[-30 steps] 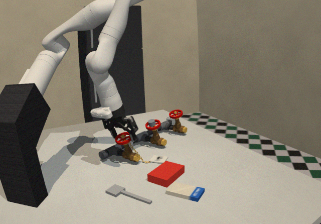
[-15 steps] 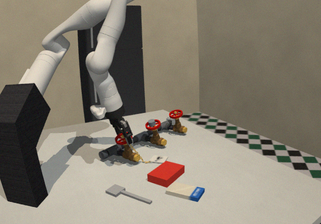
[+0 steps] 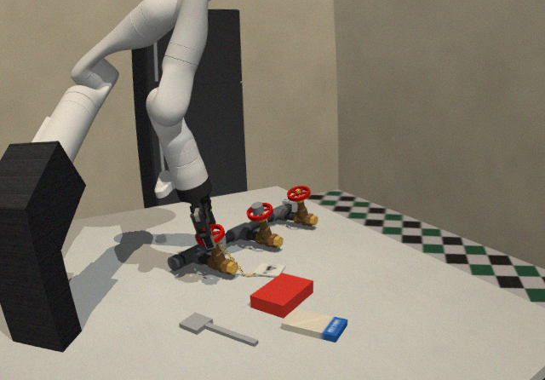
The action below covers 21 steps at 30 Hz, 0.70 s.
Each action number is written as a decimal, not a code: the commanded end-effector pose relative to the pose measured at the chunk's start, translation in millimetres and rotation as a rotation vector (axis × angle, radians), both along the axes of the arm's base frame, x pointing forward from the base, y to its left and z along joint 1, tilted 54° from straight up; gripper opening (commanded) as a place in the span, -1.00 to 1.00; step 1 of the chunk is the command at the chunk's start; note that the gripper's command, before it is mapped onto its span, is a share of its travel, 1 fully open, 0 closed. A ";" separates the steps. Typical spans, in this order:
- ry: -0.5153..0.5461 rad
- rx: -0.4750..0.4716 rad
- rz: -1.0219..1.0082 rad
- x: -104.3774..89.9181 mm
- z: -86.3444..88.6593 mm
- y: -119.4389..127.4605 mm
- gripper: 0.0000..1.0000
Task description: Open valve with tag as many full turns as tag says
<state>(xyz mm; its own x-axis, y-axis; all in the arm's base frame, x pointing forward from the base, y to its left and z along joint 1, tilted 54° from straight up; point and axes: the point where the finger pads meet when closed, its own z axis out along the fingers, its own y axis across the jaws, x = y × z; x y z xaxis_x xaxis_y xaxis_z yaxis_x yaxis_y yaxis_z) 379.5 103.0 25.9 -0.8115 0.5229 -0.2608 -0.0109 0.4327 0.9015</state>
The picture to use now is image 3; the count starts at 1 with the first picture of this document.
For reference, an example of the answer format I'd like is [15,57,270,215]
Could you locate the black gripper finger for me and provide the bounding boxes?
[190,202,215,250]
[204,195,215,224]

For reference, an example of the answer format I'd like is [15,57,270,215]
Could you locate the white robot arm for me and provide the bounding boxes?
[32,0,210,199]

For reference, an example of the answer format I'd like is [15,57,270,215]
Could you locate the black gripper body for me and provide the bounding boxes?
[175,176,212,218]

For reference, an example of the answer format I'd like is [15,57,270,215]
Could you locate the grey cylinder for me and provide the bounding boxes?
[251,202,264,215]

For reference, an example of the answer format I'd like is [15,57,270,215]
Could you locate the red rectangular block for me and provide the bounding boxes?
[250,273,313,318]

